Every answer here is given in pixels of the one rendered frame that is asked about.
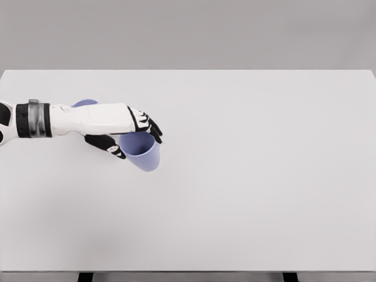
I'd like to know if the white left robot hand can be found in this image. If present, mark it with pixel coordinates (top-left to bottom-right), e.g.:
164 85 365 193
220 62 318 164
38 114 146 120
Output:
83 102 163 160

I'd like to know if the lavender plastic cup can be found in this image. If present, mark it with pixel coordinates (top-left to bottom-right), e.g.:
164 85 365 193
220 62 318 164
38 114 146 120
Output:
70 99 99 108
119 131 162 173

